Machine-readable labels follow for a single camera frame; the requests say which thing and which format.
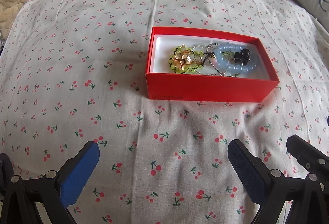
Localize blue bead bracelet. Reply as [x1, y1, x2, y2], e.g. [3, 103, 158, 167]
[213, 43, 259, 74]

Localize black hair claw clip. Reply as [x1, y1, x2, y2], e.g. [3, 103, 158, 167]
[233, 48, 251, 66]

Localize dark multicolour beaded bracelet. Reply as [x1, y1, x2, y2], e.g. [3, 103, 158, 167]
[200, 43, 240, 78]

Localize green beaded bracelet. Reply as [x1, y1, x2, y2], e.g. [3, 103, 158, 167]
[168, 44, 206, 75]

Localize gold bangle rings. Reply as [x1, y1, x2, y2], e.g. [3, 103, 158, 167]
[171, 49, 196, 70]

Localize red jewelry box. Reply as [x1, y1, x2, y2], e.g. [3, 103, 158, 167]
[145, 27, 279, 102]

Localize cherry print bedsheet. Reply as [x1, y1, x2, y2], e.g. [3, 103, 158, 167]
[1, 0, 328, 223]

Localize clear beaded bracelet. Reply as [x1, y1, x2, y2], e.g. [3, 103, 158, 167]
[191, 43, 241, 78]

